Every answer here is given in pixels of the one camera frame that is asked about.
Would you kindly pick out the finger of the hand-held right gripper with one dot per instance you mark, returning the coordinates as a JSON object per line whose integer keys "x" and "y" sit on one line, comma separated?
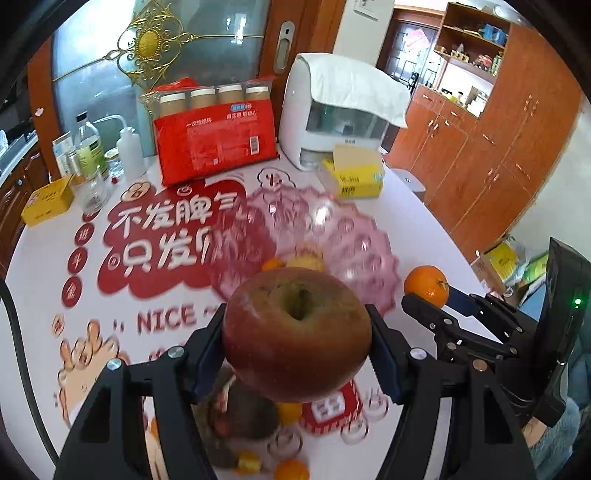
{"x": 461, "y": 301}
{"x": 427, "y": 314}

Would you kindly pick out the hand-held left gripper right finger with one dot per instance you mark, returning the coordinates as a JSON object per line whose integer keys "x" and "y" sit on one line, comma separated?
{"x": 385, "y": 364}

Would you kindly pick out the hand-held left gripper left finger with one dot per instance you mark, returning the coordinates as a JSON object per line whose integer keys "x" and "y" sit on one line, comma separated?
{"x": 210, "y": 355}

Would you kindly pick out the red apple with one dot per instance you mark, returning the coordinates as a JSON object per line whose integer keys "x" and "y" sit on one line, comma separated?
{"x": 295, "y": 350}

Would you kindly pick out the pink glass fruit plate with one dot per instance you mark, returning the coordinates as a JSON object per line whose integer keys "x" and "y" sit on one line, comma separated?
{"x": 351, "y": 240}

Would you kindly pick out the person's right forearm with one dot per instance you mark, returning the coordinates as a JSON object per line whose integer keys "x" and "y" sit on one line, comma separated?
{"x": 558, "y": 438}

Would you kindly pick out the cardboard box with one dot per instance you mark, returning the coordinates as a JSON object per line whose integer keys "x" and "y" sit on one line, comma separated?
{"x": 485, "y": 267}

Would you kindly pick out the grey plastic stool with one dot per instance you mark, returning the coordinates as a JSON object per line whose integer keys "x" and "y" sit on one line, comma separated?
{"x": 408, "y": 182}

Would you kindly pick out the yellow pear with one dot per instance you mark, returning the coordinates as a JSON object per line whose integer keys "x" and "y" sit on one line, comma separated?
{"x": 305, "y": 259}

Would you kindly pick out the printed red white tablecloth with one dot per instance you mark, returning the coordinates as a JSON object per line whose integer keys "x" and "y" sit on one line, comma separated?
{"x": 92, "y": 277}

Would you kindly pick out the yellow tissue box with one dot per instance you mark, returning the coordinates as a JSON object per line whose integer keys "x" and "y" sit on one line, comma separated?
{"x": 355, "y": 184}

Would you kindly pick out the tall wooden storage cabinet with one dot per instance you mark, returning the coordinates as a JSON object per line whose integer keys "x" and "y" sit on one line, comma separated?
{"x": 498, "y": 152}

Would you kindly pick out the clear drinking glass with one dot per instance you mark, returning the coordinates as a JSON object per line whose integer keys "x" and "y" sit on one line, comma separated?
{"x": 94, "y": 196}

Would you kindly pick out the small glass jar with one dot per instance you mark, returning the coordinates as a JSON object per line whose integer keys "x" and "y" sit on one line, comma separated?
{"x": 114, "y": 168}

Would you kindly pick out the red paper cup pack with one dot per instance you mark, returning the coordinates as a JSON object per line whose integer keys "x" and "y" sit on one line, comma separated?
{"x": 207, "y": 143}

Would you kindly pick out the white squeeze bottle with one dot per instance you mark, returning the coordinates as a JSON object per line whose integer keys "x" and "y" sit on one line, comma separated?
{"x": 130, "y": 157}

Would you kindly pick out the flat yellow box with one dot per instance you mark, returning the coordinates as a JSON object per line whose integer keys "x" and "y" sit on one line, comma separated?
{"x": 46, "y": 203}

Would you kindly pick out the white countertop appliance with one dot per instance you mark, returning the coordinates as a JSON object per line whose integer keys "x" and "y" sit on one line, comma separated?
{"x": 295, "y": 120}

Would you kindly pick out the clear bottle green label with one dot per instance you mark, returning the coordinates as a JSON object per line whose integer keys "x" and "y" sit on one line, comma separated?
{"x": 90, "y": 152}

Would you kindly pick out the white cloth cover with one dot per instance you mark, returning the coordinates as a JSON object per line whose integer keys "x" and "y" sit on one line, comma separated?
{"x": 355, "y": 83}

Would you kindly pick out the wooden kitchen base cabinet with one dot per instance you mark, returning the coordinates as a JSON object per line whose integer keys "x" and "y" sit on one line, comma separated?
{"x": 14, "y": 203}

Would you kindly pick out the white carton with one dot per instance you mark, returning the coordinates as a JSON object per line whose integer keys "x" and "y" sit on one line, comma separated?
{"x": 62, "y": 152}

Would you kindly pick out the dark entrance door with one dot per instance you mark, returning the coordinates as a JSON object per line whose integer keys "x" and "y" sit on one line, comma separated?
{"x": 401, "y": 46}

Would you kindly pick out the red plastic bag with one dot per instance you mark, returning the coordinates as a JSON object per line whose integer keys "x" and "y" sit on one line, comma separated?
{"x": 184, "y": 84}

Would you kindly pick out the frosted glass wooden door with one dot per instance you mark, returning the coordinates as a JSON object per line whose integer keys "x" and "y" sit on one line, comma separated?
{"x": 217, "y": 50}

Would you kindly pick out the gold door ornament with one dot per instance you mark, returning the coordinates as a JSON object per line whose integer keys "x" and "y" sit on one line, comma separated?
{"x": 147, "y": 44}

